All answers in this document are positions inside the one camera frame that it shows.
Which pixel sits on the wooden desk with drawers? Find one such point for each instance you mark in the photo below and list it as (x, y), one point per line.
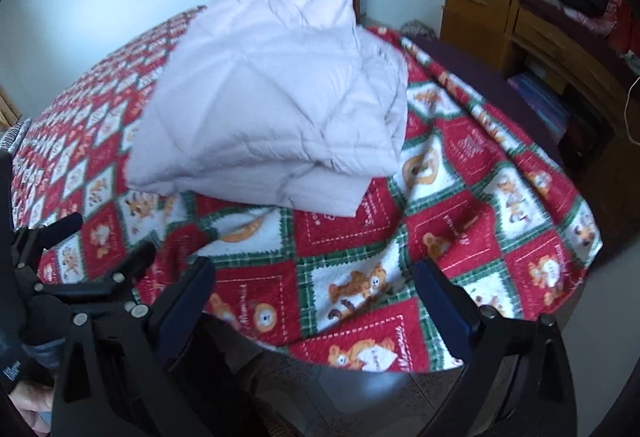
(545, 32)

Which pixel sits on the pale puffer jacket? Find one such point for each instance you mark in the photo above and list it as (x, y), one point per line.
(275, 82)

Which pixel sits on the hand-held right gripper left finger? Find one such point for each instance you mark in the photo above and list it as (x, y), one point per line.
(185, 312)

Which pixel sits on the stack of books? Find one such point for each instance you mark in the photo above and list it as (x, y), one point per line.
(540, 102)

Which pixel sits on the wooden headboard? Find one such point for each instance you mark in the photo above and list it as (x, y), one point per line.
(6, 109)

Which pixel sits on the grey patterned cloth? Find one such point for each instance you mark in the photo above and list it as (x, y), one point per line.
(416, 28)

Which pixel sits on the red bag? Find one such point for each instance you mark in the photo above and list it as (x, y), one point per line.
(622, 24)

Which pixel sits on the dark purple bed sheet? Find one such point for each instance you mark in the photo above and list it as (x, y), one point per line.
(470, 72)

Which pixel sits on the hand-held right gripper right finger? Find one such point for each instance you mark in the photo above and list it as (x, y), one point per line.
(440, 312)

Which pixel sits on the person's left hand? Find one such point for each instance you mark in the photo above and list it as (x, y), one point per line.
(30, 404)

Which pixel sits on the red green printed blanket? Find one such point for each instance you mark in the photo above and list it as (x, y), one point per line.
(350, 237)

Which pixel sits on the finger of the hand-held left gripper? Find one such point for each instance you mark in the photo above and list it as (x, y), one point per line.
(135, 267)
(60, 229)

